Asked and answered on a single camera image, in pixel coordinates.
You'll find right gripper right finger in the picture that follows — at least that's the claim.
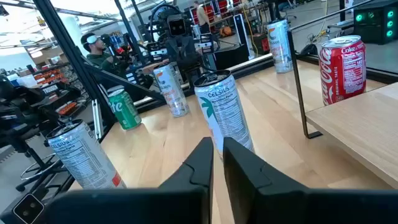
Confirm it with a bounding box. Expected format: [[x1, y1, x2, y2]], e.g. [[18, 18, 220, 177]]
[[223, 138, 398, 224]]

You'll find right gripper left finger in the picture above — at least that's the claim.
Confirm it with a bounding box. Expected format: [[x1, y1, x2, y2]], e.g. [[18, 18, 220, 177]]
[[45, 136, 215, 224]]

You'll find Celsius Peach Vibe can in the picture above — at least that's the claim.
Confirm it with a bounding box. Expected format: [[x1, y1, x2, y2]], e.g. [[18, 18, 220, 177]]
[[193, 69, 256, 160]]

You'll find red Coca-Cola can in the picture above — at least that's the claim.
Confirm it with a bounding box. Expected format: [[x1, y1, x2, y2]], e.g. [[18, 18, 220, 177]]
[[318, 35, 367, 106]]

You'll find person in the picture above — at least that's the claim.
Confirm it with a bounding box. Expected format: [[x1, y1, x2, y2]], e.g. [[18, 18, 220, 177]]
[[80, 32, 170, 78], [192, 0, 211, 34]]

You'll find black crate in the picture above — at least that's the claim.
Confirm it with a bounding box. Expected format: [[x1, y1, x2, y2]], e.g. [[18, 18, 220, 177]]
[[213, 43, 249, 71]]

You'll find green Sprite can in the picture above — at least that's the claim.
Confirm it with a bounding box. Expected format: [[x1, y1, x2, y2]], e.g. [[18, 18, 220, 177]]
[[107, 88, 142, 131]]

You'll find storage rack with orange parts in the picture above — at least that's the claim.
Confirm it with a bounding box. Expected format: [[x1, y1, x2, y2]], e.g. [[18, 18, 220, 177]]
[[26, 62, 91, 118]]

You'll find black computer with green fans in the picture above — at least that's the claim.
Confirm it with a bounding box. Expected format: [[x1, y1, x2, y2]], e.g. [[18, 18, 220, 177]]
[[353, 0, 398, 45]]

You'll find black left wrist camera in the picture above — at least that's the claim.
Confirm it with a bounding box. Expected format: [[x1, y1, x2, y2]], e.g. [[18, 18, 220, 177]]
[[167, 14, 188, 37]]

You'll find wooden shelf with black frame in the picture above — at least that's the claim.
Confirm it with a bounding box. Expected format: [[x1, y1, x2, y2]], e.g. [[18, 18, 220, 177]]
[[286, 0, 398, 190]]

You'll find silver metal bracket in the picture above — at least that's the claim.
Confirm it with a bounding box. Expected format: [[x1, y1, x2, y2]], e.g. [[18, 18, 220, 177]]
[[91, 98, 104, 140]]

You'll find black table-level camera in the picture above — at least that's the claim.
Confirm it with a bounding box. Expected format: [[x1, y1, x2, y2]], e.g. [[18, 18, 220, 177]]
[[12, 192, 46, 224]]

